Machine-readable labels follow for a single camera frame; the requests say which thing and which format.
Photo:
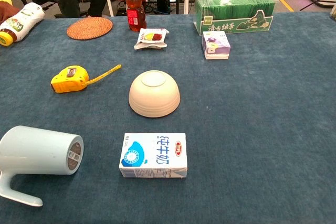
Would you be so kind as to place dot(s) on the yellow tape measure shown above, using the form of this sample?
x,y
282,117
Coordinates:
x,y
68,81

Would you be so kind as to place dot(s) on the beige ceramic bowl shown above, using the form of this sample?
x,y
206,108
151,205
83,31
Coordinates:
x,y
154,95

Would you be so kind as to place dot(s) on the white blue milk carton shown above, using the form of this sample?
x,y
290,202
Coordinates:
x,y
152,153

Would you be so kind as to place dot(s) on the white snack packet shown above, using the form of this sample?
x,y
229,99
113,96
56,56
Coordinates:
x,y
151,37

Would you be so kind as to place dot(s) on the small purple white box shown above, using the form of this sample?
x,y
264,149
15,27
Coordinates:
x,y
215,44

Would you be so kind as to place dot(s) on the honey bottle with yellow cap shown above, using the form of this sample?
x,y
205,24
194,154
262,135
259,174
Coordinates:
x,y
135,11

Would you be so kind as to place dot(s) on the blue table cloth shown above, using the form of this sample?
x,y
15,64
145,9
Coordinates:
x,y
262,129

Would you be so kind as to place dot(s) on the round woven rattan coaster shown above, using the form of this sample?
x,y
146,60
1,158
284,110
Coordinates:
x,y
89,28

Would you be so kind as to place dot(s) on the clear box of green tea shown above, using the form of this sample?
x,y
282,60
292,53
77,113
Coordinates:
x,y
231,11

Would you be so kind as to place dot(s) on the white squeeze bottle yellow cap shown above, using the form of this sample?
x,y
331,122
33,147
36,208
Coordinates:
x,y
21,22

